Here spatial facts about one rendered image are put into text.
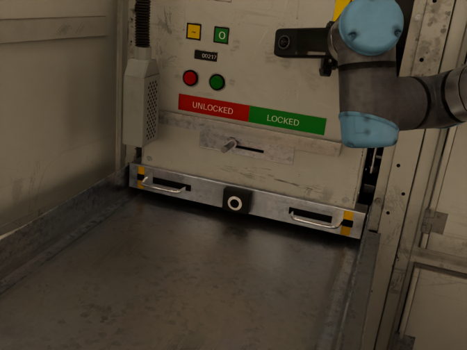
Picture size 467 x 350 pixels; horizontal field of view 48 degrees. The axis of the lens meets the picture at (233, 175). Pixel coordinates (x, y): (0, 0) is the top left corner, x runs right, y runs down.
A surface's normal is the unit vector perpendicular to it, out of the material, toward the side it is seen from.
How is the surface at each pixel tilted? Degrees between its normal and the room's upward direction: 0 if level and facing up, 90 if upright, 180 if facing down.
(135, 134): 90
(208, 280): 0
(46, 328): 0
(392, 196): 90
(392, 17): 75
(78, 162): 90
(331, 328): 0
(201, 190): 90
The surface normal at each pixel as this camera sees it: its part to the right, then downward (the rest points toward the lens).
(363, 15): -0.04, 0.11
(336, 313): 0.09, -0.93
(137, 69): -0.24, -0.18
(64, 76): 0.89, 0.24
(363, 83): -0.37, 0.11
